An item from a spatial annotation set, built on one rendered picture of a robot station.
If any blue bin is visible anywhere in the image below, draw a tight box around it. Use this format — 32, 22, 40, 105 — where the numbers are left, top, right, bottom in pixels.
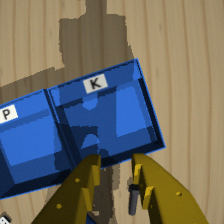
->
0, 58, 166, 200

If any dark grey bolt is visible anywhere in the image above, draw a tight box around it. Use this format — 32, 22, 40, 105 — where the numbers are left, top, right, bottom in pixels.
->
128, 184, 140, 216

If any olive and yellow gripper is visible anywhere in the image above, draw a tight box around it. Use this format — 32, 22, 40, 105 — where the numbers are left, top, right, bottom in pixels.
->
31, 153, 209, 224

